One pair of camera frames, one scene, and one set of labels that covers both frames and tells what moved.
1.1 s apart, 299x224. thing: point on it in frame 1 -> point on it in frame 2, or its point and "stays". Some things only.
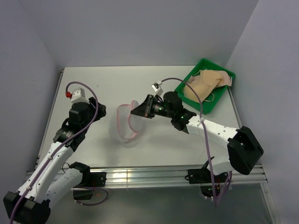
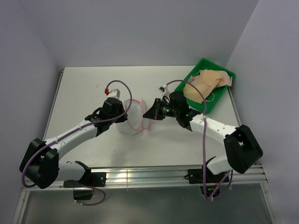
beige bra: x=204 y=82 stays
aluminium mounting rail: x=140 y=177 stays
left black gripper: x=94 y=102 -> x=122 y=119
